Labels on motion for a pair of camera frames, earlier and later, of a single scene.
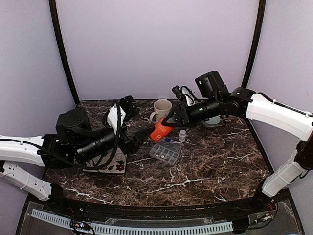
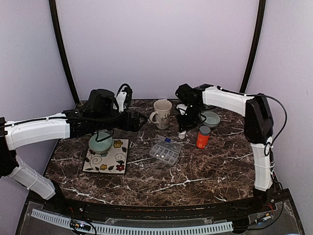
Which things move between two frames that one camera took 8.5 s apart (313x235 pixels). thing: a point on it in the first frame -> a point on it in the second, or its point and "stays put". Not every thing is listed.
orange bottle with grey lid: (161, 131) -> (203, 136)
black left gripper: (139, 138) -> (126, 126)
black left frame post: (55, 13) stays put
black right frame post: (257, 39) stays put
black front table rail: (257, 205) stays put
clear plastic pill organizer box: (167, 152) stays put
